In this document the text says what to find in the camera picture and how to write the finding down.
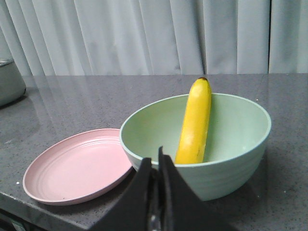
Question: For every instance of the grey metal container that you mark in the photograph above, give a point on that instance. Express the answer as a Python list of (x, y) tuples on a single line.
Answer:
[(12, 85)]

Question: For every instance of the green bowl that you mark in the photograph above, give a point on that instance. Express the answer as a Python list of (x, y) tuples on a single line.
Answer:
[(236, 141)]

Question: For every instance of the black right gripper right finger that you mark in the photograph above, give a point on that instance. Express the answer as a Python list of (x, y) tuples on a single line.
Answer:
[(180, 207)]

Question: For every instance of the white curtain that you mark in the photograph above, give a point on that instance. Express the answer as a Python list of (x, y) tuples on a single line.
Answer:
[(155, 37)]

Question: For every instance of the yellow banana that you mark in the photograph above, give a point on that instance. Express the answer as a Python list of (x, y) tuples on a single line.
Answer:
[(191, 148)]

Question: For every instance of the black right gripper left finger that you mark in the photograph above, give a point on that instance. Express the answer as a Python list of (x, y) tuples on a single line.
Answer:
[(130, 212)]

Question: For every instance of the pink plate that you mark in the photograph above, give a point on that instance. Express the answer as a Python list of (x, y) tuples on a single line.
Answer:
[(78, 169)]

